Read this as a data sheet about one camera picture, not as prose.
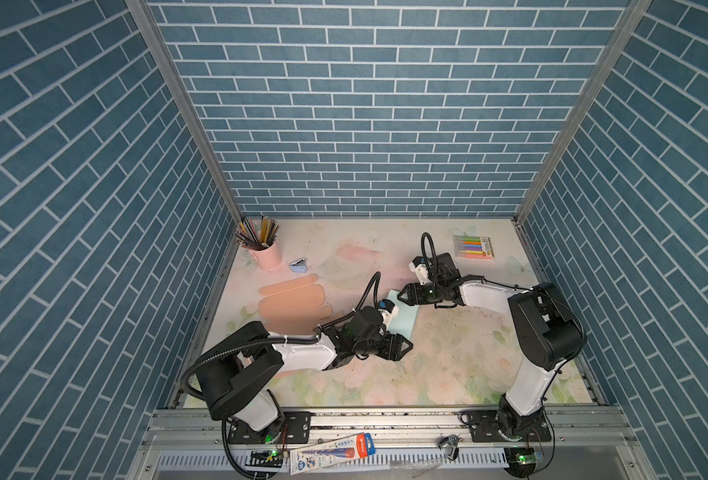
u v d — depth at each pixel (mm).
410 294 865
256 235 1001
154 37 737
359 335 669
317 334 596
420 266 889
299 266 1050
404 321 896
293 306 973
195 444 722
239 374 438
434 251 788
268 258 1012
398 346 741
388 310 772
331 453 695
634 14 709
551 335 499
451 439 716
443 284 768
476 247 1118
